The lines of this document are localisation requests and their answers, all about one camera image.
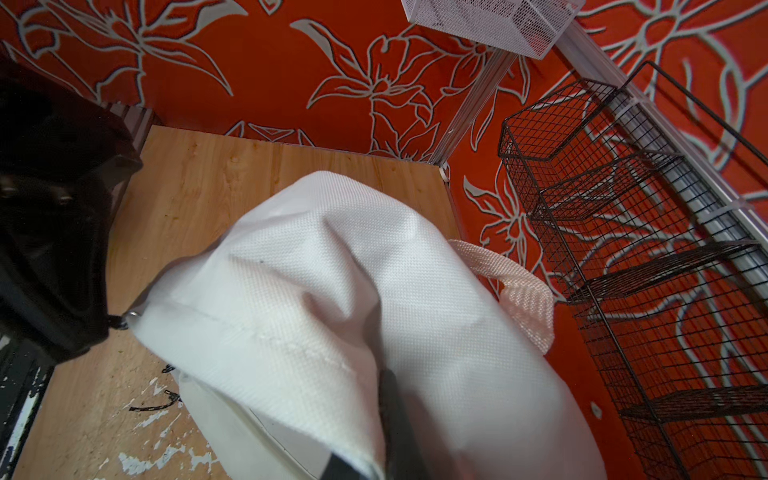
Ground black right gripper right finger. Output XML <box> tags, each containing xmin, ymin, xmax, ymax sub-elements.
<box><xmin>378</xmin><ymin>369</ymin><xmax>429</xmax><ymax>480</ymax></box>

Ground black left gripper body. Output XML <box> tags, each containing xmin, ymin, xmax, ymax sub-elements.
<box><xmin>1</xmin><ymin>57</ymin><xmax>142</xmax><ymax>364</ymax></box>

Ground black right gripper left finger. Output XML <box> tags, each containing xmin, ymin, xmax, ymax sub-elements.
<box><xmin>320</xmin><ymin>454</ymin><xmax>366</xmax><ymax>480</ymax></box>

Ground white canvas backpack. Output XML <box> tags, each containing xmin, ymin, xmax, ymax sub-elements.
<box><xmin>124</xmin><ymin>171</ymin><xmax>606</xmax><ymax>479</ymax></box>

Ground black wire wall basket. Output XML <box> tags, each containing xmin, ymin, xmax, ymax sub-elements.
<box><xmin>498</xmin><ymin>60</ymin><xmax>767</xmax><ymax>479</ymax></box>

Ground white wire wall basket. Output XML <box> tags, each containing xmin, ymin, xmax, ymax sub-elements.
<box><xmin>401</xmin><ymin>0</ymin><xmax>586</xmax><ymax>60</ymax></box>

